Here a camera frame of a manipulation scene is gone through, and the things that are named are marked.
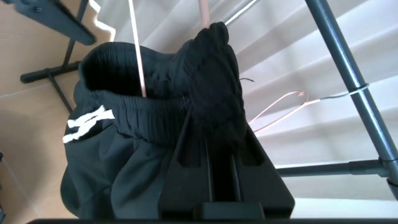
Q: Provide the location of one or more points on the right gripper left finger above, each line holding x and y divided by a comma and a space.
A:
183, 186

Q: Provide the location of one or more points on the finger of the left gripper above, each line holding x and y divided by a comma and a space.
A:
53, 17

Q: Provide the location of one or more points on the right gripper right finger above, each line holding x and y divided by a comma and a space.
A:
267, 186

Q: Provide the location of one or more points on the black shorts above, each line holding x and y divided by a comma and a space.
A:
140, 161

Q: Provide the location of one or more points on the pink clothes hanger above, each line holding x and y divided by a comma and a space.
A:
138, 56
312, 102

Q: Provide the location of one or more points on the black clothes rack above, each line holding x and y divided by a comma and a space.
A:
343, 56

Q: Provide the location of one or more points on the white curtain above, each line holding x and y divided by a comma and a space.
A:
295, 46

